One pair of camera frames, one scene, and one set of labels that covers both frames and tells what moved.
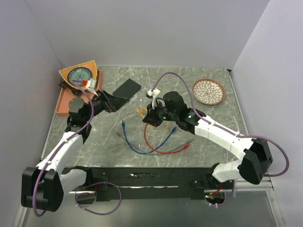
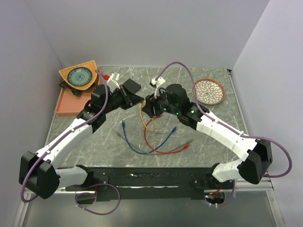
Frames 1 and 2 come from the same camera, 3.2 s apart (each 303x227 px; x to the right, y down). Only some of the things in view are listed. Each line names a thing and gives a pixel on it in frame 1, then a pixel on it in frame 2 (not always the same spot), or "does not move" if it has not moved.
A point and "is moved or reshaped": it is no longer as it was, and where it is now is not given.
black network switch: (128, 89) does not move
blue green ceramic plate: (81, 74) does not move
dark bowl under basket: (76, 92) does not move
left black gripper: (115, 102) to (132, 99)
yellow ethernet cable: (143, 110) is moved or reshaped
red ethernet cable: (184, 147) does not move
